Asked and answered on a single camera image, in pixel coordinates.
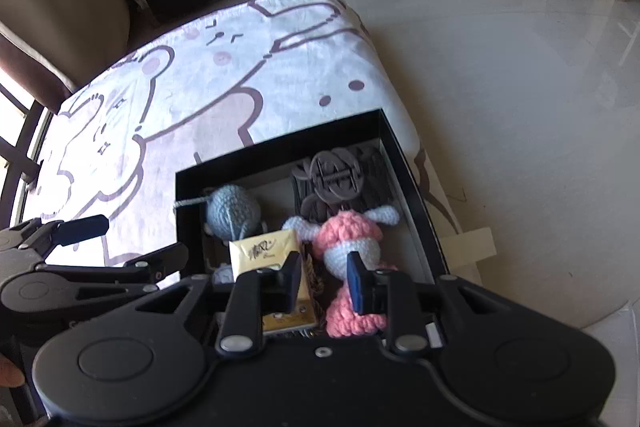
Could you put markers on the person's left hand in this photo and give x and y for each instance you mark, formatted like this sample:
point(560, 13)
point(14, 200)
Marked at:
point(10, 372)

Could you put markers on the cartoon bear printed blanket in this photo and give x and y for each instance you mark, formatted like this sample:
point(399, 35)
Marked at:
point(200, 67)

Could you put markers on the black cardboard box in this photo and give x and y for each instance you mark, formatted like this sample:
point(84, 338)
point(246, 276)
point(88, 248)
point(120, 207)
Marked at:
point(190, 217)

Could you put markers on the beige cardboard strip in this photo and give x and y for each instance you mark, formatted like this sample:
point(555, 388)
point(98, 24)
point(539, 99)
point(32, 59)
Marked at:
point(470, 244)

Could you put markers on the grey crochet mouse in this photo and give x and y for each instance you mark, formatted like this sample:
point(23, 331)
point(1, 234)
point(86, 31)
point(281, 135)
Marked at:
point(232, 207)

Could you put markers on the dark window railing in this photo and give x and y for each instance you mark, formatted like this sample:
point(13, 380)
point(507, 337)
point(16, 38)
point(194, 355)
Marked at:
point(22, 167)

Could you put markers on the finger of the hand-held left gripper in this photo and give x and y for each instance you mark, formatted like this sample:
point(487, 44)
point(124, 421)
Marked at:
point(85, 227)
point(165, 259)

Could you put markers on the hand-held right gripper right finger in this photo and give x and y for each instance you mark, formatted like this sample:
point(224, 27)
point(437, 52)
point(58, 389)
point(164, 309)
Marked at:
point(356, 284)

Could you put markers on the brown curtain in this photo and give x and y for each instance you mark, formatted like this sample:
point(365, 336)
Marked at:
point(30, 67)

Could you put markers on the yellow tissue pack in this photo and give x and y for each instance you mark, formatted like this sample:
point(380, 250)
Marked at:
point(260, 252)

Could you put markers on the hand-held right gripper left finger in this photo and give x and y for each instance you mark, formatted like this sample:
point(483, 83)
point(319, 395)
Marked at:
point(290, 287)

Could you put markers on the pink crochet doll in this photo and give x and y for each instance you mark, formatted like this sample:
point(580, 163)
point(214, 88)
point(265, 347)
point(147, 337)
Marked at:
point(350, 232)

